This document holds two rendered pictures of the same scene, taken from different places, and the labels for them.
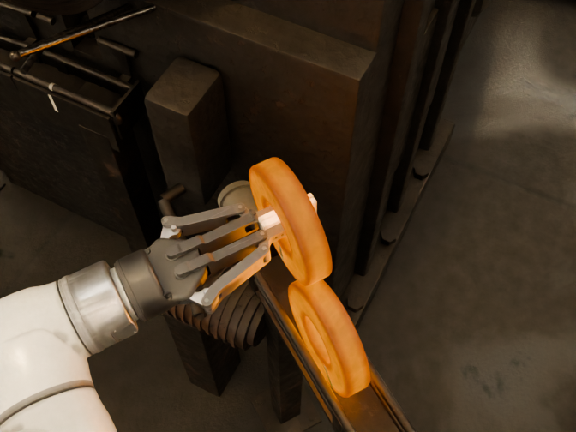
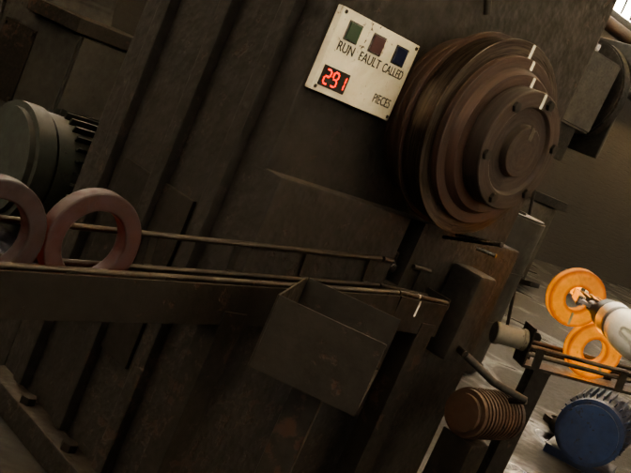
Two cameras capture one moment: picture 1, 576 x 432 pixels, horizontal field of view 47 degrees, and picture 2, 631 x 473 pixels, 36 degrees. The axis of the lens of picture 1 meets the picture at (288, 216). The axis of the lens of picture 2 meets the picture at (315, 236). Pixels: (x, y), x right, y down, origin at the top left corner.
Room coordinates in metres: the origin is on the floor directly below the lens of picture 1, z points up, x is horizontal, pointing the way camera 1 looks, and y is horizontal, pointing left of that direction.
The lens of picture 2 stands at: (0.40, 2.63, 1.07)
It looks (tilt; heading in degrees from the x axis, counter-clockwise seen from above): 8 degrees down; 286
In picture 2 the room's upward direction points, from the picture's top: 23 degrees clockwise
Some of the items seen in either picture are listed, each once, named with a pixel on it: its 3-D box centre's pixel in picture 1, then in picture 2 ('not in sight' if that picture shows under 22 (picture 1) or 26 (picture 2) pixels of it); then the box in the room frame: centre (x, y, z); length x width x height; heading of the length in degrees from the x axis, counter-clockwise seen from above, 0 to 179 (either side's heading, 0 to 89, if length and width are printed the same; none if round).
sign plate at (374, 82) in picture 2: not in sight; (364, 65); (1.01, 0.62, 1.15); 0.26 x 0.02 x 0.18; 63
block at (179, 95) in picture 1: (194, 134); (456, 312); (0.66, 0.15, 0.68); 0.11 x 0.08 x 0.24; 153
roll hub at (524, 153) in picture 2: not in sight; (514, 148); (0.67, 0.41, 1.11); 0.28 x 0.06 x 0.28; 63
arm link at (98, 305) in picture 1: (102, 304); (615, 321); (0.30, 0.20, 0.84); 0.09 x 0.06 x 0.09; 28
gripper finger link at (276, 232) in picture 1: (276, 240); not in sight; (0.38, 0.01, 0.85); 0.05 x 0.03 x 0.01; 118
